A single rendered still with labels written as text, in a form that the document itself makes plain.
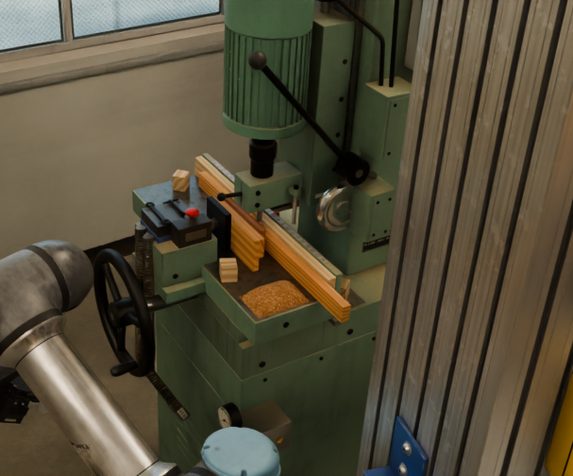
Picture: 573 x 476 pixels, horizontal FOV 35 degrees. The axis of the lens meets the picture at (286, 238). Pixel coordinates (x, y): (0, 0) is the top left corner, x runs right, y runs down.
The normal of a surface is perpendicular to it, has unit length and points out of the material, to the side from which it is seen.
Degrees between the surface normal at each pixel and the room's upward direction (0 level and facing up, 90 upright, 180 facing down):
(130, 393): 0
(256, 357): 90
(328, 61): 90
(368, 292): 0
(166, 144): 90
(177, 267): 90
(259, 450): 8
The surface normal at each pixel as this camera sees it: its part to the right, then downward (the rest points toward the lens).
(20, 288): 0.50, -0.50
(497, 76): -0.94, 0.15
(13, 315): 0.15, -0.31
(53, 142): 0.58, 0.48
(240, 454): 0.14, -0.88
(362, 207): -0.84, 0.25
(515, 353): 0.34, 0.53
